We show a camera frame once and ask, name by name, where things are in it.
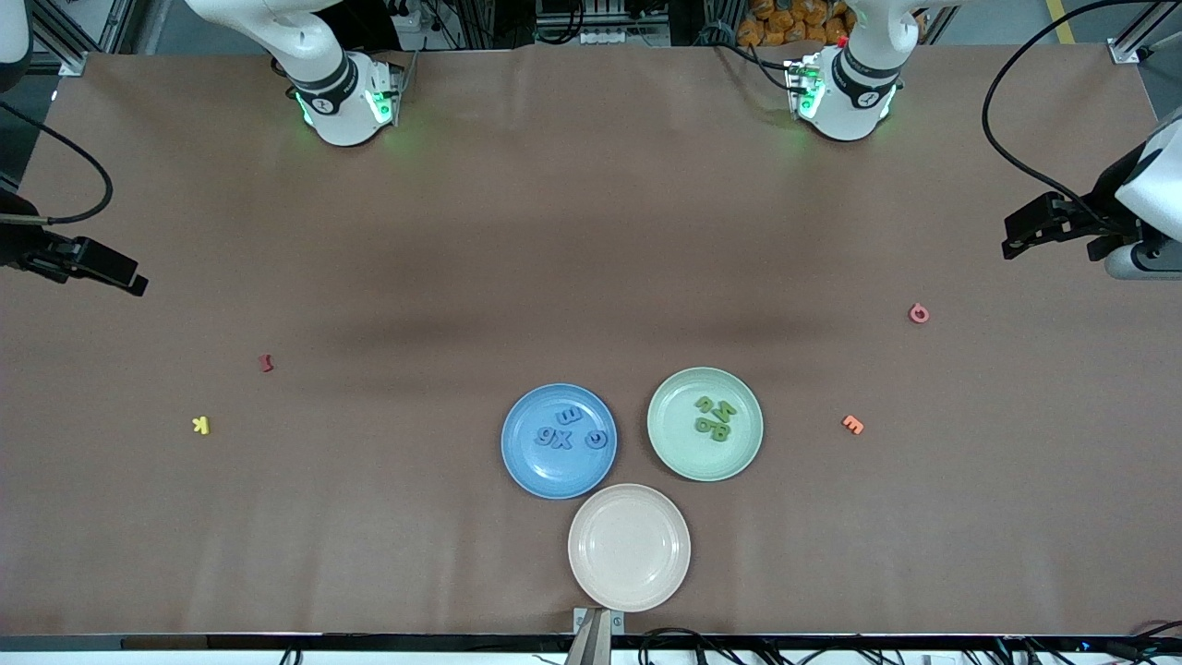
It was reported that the pile of orange bags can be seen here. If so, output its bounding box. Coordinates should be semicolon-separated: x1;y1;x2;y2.
739;0;855;47

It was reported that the white socket strip with plugs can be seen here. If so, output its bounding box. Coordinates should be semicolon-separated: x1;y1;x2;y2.
369;0;421;33

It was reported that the green plate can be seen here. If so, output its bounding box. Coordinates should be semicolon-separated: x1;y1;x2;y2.
646;367;765;483

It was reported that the brown paper table cover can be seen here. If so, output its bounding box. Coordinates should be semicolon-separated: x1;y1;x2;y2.
0;44;1182;638

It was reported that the blue plate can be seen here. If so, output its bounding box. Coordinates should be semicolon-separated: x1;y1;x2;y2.
501;383;619;501

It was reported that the beige plate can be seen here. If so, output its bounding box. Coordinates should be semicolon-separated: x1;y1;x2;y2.
567;483;692;613

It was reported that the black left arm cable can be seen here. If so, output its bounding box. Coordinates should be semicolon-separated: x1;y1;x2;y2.
982;0;1141;232

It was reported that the aluminium frame profile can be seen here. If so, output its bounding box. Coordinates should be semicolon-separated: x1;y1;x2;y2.
26;0;89;77
1111;28;1182;66

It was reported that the black table edge rail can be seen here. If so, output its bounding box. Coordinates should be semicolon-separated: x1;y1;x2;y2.
0;634;1182;653

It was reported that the black cable loop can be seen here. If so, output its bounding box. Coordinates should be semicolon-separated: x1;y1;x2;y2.
639;628;740;665

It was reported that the grey metal table bracket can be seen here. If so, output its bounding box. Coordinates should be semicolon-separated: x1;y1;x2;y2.
565;607;626;665

